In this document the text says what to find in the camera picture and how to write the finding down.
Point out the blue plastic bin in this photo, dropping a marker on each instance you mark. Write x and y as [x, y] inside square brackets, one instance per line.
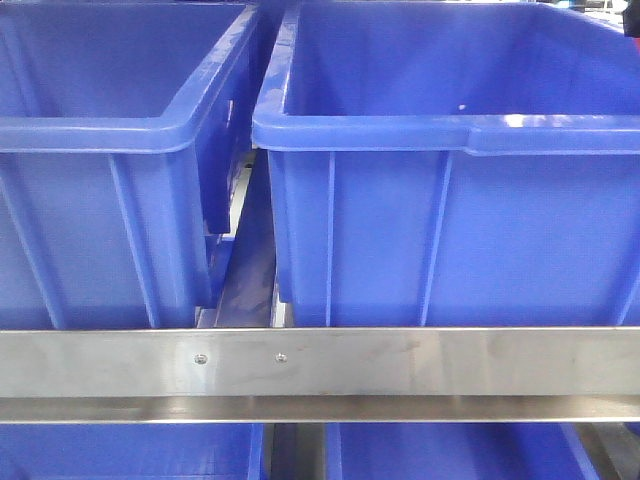
[453, 164]
[123, 130]

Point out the steel shelf front beam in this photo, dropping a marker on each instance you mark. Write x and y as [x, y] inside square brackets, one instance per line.
[281, 375]

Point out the blue plastic bin left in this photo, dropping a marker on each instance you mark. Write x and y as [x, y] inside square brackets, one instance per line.
[123, 130]

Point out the blue lower bin right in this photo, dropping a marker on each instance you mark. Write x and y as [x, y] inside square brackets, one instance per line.
[455, 451]

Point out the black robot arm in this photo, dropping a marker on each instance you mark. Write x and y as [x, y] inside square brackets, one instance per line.
[631, 19]

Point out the blue plastic bin right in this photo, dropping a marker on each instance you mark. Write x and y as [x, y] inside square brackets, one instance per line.
[453, 164]

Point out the steel shelf divider rail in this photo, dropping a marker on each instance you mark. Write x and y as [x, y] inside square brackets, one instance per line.
[243, 261]

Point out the blue lower bin left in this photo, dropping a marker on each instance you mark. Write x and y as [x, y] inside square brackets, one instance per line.
[134, 451]

